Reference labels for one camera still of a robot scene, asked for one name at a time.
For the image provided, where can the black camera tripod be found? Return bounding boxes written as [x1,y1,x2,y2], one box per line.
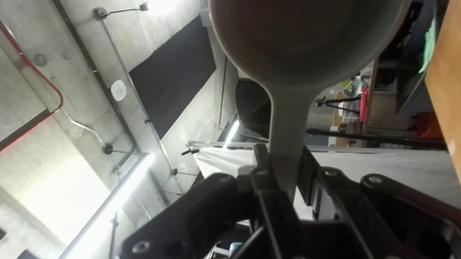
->
[305,93,445,149]

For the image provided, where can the black ceiling panel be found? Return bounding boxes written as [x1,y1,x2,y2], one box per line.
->
[128,14,218,140]

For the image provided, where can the white round ceiling sensor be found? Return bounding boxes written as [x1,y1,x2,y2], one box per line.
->
[109,79,128,102]

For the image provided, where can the long ceiling light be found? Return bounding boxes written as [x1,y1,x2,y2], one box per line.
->
[58,151,156,259]

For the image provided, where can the red cable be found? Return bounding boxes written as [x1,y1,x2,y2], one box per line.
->
[0,20,64,152]

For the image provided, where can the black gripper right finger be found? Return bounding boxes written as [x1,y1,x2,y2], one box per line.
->
[292,145,461,259]

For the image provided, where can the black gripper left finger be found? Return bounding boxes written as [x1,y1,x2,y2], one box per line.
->
[120,142,290,259]

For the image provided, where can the grey ceiling conduit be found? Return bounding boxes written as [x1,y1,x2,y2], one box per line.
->
[61,4,149,155]

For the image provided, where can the small grey pot with handle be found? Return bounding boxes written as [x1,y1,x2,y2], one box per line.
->
[207,0,413,198]

